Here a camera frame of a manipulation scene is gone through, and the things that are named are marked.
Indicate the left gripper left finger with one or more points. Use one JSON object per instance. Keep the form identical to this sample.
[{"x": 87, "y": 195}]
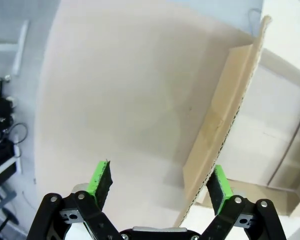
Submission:
[{"x": 103, "y": 180}]

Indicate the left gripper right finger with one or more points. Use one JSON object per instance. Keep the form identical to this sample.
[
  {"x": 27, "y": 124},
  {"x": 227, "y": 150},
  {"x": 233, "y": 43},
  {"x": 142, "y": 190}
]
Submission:
[{"x": 218, "y": 190}]

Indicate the brown cardboard shipping box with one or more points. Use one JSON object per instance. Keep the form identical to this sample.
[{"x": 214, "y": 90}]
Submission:
[{"x": 222, "y": 112}]

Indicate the grey metal stand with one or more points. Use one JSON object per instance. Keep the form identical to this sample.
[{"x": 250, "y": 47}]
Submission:
[{"x": 1, "y": 200}]

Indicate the black equipment rack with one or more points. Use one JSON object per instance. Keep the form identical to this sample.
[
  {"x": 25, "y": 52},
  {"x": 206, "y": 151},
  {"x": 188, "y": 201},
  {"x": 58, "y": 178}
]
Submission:
[{"x": 0, "y": 112}]

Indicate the white rail bar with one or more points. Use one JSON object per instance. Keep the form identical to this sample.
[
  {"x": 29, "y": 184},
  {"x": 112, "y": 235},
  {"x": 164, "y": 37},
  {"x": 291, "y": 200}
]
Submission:
[{"x": 21, "y": 47}]

